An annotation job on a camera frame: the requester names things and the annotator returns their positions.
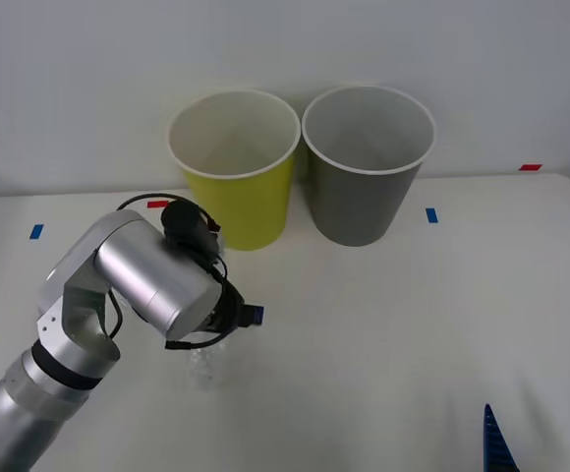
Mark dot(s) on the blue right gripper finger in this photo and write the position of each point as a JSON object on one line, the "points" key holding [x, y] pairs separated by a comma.
{"points": [[496, 442]]}

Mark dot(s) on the silver and black left arm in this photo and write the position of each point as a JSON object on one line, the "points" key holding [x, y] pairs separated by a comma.
{"points": [[142, 275]]}

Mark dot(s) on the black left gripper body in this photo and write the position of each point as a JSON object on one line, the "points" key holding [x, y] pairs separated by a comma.
{"points": [[232, 311]]}

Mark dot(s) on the grey plastic waste bin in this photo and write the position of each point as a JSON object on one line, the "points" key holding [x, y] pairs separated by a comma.
{"points": [[359, 206]]}

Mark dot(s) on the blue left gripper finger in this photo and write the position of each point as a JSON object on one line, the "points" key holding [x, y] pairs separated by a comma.
{"points": [[256, 314]]}

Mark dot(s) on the yellow-green plastic waste bin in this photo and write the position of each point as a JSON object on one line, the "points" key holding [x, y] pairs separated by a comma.
{"points": [[255, 211]]}

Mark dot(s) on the clear plastic bottle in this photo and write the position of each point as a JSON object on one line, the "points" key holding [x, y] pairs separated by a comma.
{"points": [[204, 365]]}

